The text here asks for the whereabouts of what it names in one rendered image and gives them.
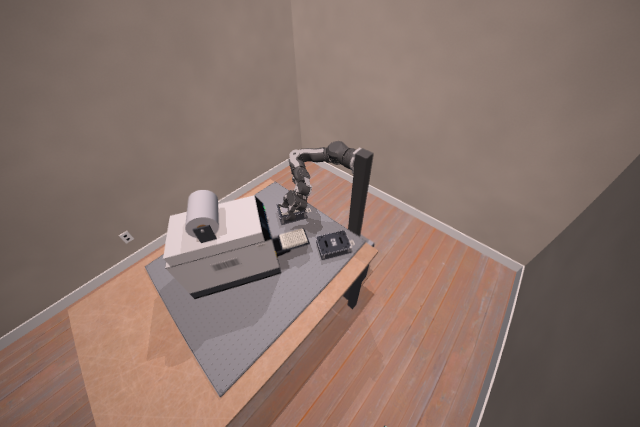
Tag white roll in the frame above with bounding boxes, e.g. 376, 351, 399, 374
185, 190, 219, 238

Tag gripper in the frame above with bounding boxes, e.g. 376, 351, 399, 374
278, 190, 308, 221

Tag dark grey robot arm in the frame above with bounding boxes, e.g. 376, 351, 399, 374
289, 141, 362, 196

